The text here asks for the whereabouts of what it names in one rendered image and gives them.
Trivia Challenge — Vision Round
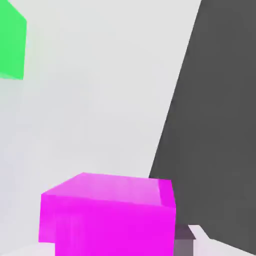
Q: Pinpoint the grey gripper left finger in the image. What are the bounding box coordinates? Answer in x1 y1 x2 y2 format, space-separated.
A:
3 242 56 256

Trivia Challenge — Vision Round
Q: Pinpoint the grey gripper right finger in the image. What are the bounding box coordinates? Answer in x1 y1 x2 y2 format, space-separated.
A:
173 223 256 256

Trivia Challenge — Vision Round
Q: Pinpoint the small magenta cube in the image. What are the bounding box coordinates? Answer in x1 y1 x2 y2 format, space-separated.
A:
38 171 177 256

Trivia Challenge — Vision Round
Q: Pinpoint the large green box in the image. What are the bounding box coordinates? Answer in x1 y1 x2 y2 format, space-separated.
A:
0 0 28 81

